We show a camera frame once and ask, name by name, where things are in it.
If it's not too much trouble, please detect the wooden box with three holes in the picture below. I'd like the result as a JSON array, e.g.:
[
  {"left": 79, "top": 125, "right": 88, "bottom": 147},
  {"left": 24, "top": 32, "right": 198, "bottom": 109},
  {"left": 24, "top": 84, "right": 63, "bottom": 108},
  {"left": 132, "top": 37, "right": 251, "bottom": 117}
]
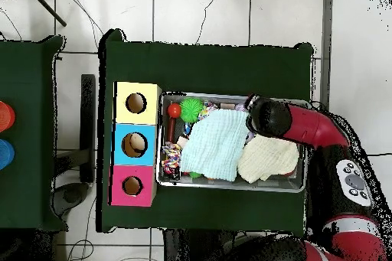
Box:
[{"left": 109, "top": 81, "right": 162, "bottom": 207}]

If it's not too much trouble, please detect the clear shallow mesh bin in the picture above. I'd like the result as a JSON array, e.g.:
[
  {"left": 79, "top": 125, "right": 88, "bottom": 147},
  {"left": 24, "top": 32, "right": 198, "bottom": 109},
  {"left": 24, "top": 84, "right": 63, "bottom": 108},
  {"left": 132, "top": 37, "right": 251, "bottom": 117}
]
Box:
[{"left": 155, "top": 92, "right": 311, "bottom": 194}]

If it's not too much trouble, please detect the green spiky ball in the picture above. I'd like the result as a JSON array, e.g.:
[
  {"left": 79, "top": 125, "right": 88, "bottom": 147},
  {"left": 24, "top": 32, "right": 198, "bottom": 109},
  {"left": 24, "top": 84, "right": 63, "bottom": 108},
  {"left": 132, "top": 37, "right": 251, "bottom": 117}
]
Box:
[{"left": 180, "top": 98, "right": 204, "bottom": 123}]

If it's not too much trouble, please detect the mint knitted cloth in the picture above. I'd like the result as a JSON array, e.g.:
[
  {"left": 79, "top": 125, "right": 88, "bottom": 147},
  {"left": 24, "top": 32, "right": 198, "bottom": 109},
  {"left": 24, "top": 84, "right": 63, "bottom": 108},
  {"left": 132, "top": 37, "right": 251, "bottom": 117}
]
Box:
[{"left": 180, "top": 109, "right": 252, "bottom": 183}]

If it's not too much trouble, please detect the red maraca rattle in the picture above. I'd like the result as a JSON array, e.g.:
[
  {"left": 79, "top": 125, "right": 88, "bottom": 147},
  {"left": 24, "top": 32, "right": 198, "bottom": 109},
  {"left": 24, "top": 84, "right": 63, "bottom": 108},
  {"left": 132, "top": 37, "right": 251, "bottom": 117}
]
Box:
[{"left": 166, "top": 102, "right": 183, "bottom": 145}]

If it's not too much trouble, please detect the dark green tablecloth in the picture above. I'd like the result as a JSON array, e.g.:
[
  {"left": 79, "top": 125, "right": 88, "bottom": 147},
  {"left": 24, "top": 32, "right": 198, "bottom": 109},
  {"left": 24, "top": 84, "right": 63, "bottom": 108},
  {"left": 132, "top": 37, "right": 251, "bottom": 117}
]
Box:
[{"left": 97, "top": 28, "right": 315, "bottom": 240}]

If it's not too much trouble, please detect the cream knitted cloth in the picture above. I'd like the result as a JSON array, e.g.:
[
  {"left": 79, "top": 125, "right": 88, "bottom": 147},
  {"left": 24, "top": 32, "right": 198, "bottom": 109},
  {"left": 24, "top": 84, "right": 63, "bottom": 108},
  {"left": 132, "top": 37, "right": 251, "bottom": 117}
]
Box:
[{"left": 237, "top": 133, "right": 301, "bottom": 184}]

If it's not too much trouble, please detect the black panel stand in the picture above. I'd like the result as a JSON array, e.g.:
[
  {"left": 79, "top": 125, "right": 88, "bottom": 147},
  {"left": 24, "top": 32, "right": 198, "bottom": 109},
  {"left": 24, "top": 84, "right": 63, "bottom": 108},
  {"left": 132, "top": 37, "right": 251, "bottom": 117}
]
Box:
[{"left": 79, "top": 73, "right": 98, "bottom": 184}]

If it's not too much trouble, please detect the grey round stand base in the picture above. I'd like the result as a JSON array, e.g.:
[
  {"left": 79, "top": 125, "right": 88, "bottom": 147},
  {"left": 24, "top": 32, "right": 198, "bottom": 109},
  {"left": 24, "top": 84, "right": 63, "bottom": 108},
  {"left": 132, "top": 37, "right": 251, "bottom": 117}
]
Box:
[{"left": 54, "top": 181, "right": 90, "bottom": 214}]

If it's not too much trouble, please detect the dark green side cloth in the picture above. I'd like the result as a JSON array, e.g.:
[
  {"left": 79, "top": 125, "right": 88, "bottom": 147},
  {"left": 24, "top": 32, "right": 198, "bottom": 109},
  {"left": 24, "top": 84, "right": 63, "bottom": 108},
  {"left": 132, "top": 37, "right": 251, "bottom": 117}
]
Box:
[{"left": 0, "top": 34, "right": 67, "bottom": 233}]

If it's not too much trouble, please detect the black rod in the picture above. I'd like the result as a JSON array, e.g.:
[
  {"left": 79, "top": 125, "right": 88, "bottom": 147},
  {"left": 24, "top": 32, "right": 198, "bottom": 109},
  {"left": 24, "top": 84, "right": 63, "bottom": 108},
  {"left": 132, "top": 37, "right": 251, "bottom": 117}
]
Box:
[{"left": 27, "top": 0, "right": 68, "bottom": 28}]

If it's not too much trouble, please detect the red round disc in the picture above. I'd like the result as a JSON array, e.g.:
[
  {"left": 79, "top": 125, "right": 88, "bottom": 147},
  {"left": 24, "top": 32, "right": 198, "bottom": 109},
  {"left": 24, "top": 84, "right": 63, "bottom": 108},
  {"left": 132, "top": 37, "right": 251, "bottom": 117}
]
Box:
[{"left": 0, "top": 101, "right": 16, "bottom": 133}]

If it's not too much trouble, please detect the blue round disc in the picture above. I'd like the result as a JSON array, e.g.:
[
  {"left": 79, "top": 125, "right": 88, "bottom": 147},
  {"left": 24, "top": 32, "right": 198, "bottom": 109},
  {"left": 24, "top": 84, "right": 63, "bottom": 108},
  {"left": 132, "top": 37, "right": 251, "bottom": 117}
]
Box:
[{"left": 0, "top": 139, "right": 16, "bottom": 171}]

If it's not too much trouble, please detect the multicoloured rope toy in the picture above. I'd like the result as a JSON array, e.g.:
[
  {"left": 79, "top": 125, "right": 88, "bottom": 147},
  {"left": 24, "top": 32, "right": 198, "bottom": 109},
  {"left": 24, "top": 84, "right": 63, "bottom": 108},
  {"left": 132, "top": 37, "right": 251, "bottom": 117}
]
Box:
[{"left": 160, "top": 142, "right": 184, "bottom": 180}]

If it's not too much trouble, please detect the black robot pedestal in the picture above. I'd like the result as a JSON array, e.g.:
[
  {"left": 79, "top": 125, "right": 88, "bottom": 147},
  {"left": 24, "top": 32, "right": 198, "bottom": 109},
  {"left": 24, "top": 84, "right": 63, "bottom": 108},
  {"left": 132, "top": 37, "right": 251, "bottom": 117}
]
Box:
[{"left": 162, "top": 230, "right": 237, "bottom": 261}]

